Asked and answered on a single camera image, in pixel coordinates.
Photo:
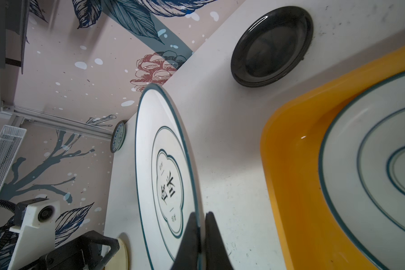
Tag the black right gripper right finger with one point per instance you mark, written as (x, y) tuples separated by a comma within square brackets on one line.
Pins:
[(216, 255)]

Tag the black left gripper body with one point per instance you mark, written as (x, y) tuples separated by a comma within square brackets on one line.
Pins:
[(82, 253)]

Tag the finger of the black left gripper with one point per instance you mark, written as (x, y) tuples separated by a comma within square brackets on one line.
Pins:
[(98, 249)]

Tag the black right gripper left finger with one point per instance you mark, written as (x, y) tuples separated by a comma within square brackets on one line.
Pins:
[(188, 253)]

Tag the white plate dark rim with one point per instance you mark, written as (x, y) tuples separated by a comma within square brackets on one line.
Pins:
[(167, 181)]

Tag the white plate brown cloud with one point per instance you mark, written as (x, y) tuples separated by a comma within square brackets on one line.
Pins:
[(362, 172)]

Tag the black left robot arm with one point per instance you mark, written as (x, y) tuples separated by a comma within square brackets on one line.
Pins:
[(66, 224)]

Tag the yellow plastic bin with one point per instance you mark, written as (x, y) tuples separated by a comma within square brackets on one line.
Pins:
[(310, 237)]

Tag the cream yellow plate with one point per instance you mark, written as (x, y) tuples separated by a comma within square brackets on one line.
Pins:
[(120, 261)]

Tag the small teal plate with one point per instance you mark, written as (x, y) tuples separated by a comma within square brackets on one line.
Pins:
[(118, 136)]

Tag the small black plate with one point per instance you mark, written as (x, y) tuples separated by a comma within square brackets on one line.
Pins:
[(272, 47)]

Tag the white mesh wall shelf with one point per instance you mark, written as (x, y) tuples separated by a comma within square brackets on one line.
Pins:
[(10, 141)]

